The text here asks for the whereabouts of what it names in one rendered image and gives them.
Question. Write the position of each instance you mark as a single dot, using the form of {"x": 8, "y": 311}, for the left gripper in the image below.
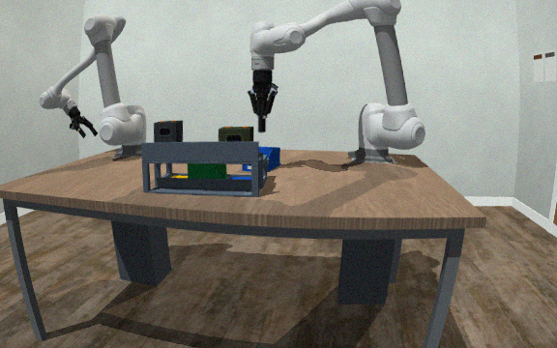
{"x": 262, "y": 85}

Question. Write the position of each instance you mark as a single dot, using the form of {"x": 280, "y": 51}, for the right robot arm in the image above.
{"x": 123, "y": 125}

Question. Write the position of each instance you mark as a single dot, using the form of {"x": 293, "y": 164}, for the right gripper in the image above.
{"x": 76, "y": 119}

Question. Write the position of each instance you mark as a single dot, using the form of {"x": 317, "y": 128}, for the green bin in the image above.
{"x": 206, "y": 171}

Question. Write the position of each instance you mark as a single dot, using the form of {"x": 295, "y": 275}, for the blue bin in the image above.
{"x": 273, "y": 156}

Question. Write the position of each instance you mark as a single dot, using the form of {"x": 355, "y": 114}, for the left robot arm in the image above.
{"x": 399, "y": 127}

